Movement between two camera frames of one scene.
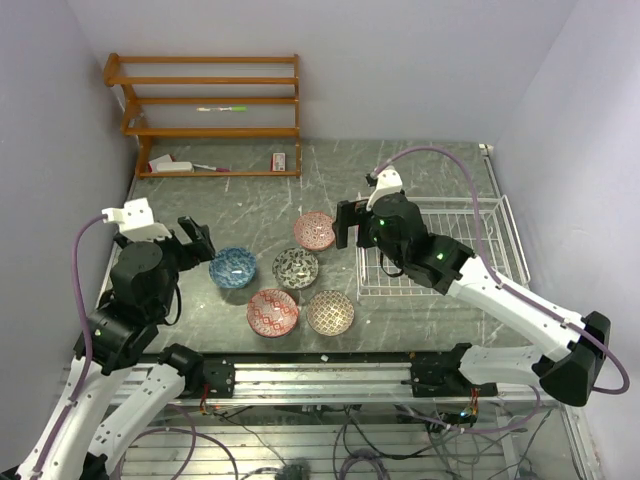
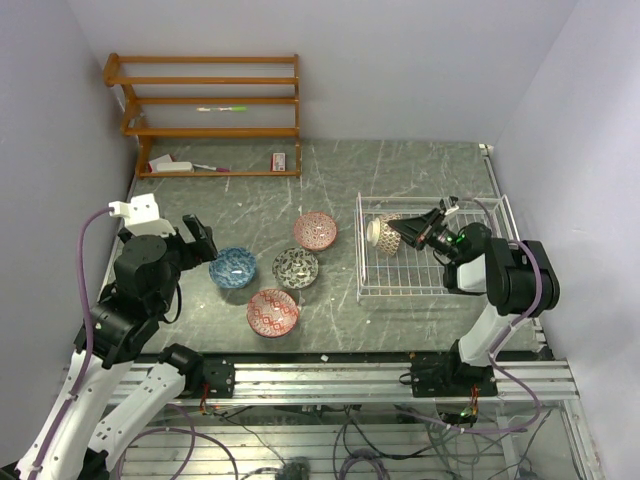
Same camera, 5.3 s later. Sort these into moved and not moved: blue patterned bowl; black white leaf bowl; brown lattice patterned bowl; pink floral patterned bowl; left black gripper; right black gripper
Moved: right black gripper; brown lattice patterned bowl
Not moved: left black gripper; black white leaf bowl; blue patterned bowl; pink floral patterned bowl
